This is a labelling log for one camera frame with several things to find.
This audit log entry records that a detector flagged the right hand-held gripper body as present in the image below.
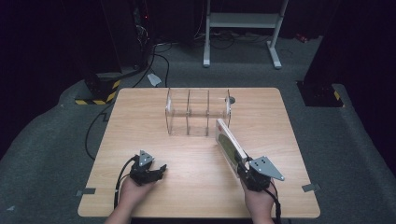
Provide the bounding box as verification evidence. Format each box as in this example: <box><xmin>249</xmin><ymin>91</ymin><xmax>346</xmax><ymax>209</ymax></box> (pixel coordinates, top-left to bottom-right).
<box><xmin>241</xmin><ymin>156</ymin><xmax>286</xmax><ymax>192</ymax></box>

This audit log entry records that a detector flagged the white metal stand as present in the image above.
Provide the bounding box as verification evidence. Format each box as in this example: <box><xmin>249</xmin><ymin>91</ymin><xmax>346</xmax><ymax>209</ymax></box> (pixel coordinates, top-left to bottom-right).
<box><xmin>203</xmin><ymin>0</ymin><xmax>290</xmax><ymax>70</ymax></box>

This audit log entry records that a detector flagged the white paper scrap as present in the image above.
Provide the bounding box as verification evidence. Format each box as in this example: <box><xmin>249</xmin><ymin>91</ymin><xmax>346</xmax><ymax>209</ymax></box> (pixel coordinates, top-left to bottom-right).
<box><xmin>147</xmin><ymin>73</ymin><xmax>163</xmax><ymax>88</ymax></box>

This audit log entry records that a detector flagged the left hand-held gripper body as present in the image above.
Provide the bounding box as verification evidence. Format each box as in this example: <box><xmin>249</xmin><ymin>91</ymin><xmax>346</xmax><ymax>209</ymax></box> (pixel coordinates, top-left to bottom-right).
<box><xmin>129</xmin><ymin>149</ymin><xmax>161</xmax><ymax>187</ymax></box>

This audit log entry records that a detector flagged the black floor cable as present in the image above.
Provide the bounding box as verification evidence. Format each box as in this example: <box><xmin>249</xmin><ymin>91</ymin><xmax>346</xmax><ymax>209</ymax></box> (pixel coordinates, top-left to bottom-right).
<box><xmin>84</xmin><ymin>52</ymin><xmax>171</xmax><ymax>161</ymax></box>

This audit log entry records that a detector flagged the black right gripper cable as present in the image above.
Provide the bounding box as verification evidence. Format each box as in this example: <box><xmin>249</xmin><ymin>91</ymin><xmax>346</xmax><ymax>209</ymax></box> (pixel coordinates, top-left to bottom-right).
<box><xmin>264</xmin><ymin>180</ymin><xmax>283</xmax><ymax>224</ymax></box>

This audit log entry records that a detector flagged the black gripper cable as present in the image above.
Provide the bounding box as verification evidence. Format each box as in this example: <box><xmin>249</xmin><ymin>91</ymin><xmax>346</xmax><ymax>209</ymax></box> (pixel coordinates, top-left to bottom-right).
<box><xmin>264</xmin><ymin>180</ymin><xmax>283</xmax><ymax>224</ymax></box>
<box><xmin>113</xmin><ymin>155</ymin><xmax>140</xmax><ymax>210</ymax></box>

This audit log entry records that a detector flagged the black base with yellow stripe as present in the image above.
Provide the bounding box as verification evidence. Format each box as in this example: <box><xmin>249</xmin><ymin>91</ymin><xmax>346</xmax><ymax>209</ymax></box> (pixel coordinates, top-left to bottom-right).
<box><xmin>296</xmin><ymin>80</ymin><xmax>346</xmax><ymax>108</ymax></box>

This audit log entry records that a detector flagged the grey tape piece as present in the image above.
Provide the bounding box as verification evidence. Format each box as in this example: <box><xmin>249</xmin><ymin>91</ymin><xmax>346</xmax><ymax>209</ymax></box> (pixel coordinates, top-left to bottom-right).
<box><xmin>76</xmin><ymin>188</ymin><xmax>97</xmax><ymax>197</ymax></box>
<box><xmin>301</xmin><ymin>183</ymin><xmax>321</xmax><ymax>193</ymax></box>

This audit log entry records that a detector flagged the black equipment tower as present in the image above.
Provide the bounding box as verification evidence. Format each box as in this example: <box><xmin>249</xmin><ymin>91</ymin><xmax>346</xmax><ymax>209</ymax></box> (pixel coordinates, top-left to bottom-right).
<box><xmin>102</xmin><ymin>0</ymin><xmax>156</xmax><ymax>71</ymax></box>

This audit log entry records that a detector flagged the yellow black striped base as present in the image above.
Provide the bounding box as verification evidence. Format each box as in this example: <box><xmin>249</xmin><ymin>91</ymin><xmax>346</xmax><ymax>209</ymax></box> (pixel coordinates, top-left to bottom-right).
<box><xmin>74</xmin><ymin>72</ymin><xmax>121</xmax><ymax>106</ymax></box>

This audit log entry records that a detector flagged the clear acrylic divided rack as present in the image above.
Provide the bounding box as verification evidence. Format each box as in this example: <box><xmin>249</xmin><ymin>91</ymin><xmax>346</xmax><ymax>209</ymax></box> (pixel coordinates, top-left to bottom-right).
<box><xmin>164</xmin><ymin>88</ymin><xmax>233</xmax><ymax>138</ymax></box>

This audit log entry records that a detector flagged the green leaf picture book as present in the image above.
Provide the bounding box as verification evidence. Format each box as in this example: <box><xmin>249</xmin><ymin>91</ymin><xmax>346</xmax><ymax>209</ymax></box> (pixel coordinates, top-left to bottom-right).
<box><xmin>214</xmin><ymin>118</ymin><xmax>249</xmax><ymax>179</ymax></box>

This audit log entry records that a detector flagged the person's left hand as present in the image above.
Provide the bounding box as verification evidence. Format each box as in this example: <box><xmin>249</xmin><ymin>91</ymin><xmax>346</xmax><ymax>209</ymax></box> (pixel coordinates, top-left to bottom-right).
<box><xmin>116</xmin><ymin>175</ymin><xmax>157</xmax><ymax>216</ymax></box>

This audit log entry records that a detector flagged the bundle of black cables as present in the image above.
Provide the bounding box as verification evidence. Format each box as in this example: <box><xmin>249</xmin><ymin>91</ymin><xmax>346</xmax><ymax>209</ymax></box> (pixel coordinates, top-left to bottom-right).
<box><xmin>192</xmin><ymin>27</ymin><xmax>272</xmax><ymax>50</ymax></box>

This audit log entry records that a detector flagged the person's right hand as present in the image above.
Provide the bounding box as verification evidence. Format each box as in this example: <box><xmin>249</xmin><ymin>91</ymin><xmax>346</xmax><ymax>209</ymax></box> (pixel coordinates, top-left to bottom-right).
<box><xmin>241</xmin><ymin>180</ymin><xmax>278</xmax><ymax>220</ymax></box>

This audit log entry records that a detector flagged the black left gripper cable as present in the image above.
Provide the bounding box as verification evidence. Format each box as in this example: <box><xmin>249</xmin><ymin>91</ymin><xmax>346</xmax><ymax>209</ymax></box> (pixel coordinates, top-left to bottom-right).
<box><xmin>113</xmin><ymin>155</ymin><xmax>140</xmax><ymax>210</ymax></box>

